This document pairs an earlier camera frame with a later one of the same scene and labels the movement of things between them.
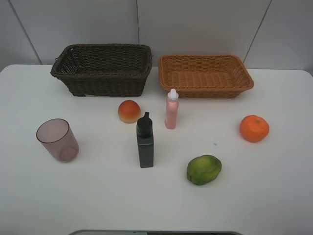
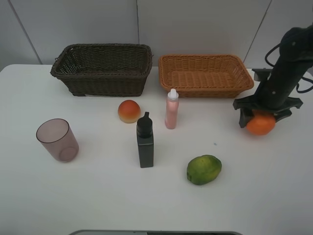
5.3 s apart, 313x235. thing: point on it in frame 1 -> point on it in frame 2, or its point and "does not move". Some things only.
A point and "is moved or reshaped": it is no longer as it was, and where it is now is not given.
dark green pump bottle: (145, 139) does not move
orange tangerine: (254, 128) is moved or reshaped
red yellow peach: (129, 111) does not move
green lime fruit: (203, 170) does not move
